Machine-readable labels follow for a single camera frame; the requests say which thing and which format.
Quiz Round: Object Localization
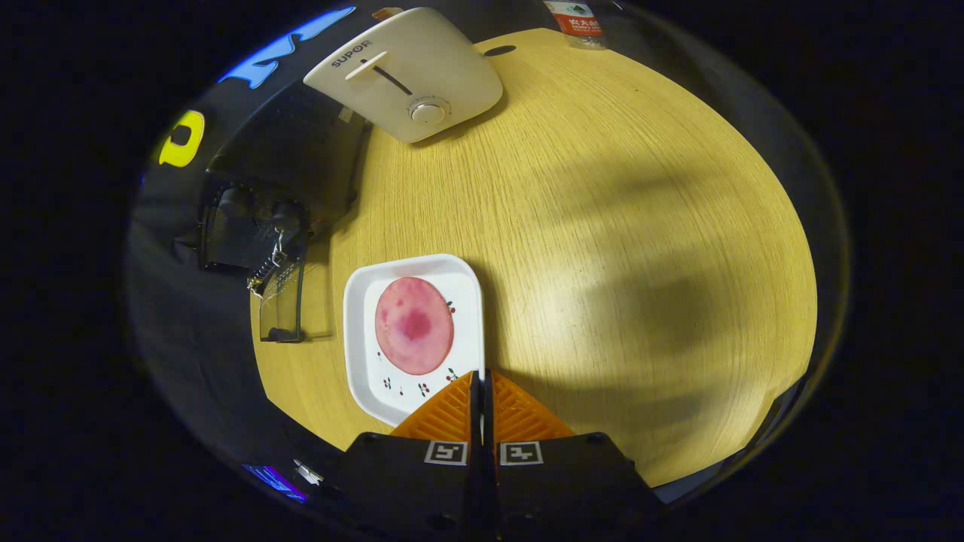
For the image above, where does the white pop-up toaster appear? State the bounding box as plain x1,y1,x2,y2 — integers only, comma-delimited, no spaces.
304,6,504,144

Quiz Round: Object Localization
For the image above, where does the pink round meat slice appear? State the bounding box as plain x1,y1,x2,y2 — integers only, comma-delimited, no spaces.
374,276,455,376

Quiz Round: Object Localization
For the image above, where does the white square plate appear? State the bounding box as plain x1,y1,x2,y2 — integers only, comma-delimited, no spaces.
343,254,484,428

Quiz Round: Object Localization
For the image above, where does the black toaster oven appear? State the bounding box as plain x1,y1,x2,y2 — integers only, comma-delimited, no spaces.
197,83,370,343

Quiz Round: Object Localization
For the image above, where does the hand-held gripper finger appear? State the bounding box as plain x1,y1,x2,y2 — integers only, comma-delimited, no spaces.
484,369,667,539
331,369,483,539

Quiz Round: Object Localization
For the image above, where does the clear water bottle red label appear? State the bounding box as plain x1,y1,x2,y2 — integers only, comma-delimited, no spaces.
542,0,608,50

